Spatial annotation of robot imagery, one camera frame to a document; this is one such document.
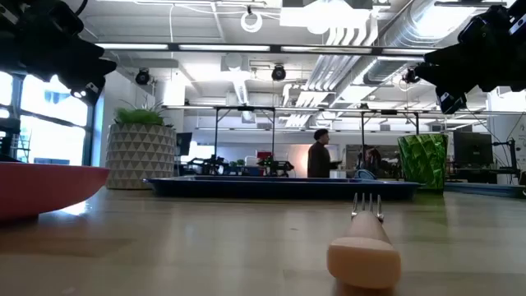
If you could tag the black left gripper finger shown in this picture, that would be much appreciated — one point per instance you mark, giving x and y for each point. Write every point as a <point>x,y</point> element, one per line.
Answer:
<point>86,49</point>
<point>100,70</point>

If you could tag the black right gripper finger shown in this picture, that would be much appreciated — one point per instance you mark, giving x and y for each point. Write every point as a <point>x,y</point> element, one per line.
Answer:
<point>446,56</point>
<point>441,76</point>

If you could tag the green ribbed cup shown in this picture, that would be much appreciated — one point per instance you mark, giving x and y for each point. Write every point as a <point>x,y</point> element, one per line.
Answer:
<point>423,160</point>

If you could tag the pink plastic plate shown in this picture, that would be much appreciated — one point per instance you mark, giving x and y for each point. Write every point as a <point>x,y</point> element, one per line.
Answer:
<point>41,189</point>

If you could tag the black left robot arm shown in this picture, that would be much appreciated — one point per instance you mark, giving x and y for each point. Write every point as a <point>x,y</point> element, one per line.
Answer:
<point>24,12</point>

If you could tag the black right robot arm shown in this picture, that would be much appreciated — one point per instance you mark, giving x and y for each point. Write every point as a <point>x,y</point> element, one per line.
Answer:
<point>501,20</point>

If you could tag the background black robot arm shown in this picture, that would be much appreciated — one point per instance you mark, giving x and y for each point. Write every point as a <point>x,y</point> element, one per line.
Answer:
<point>207,164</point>
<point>276,166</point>

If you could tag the blue plastic tray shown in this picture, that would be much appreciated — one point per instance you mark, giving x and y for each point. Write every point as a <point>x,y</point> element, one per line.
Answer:
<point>267,190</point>

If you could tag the large dark monitor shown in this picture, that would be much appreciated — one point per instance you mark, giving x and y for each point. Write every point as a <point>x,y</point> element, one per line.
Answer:
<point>472,148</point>

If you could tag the succulent in patterned pot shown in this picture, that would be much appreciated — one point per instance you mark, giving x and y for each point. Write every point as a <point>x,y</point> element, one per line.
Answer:
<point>139,156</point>

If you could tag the small dark monitor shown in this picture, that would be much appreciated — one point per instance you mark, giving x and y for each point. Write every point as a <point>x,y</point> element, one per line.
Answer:
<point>183,144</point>

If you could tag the person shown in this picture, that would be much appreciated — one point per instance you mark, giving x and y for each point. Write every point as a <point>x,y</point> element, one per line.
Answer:
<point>372,162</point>
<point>318,160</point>

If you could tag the blue flat board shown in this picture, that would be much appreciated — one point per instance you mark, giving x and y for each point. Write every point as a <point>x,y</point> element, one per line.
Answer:
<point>485,190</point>

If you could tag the overhead bar with light strips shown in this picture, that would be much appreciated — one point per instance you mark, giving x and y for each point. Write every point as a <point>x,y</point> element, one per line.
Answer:
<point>275,48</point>

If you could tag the red box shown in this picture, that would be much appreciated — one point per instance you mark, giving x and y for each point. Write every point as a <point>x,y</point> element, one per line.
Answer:
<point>264,155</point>

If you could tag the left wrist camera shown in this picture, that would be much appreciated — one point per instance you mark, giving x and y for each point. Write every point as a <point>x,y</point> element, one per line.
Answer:
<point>86,92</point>

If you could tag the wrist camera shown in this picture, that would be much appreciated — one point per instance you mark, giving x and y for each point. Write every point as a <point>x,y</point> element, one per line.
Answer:
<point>452,102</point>
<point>86,92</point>

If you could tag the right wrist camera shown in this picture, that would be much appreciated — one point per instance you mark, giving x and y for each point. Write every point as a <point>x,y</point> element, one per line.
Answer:
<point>452,102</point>

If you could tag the black hanging camera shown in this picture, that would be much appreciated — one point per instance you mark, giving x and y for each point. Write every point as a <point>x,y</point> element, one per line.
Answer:
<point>142,77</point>
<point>411,76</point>
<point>278,73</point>

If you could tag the silver ventilation duct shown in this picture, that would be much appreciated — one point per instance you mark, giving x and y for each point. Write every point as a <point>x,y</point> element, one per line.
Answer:
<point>411,29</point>

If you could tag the black metal stand frame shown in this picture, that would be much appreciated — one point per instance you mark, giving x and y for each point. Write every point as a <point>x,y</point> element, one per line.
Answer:
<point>363,135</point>
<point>215,135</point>

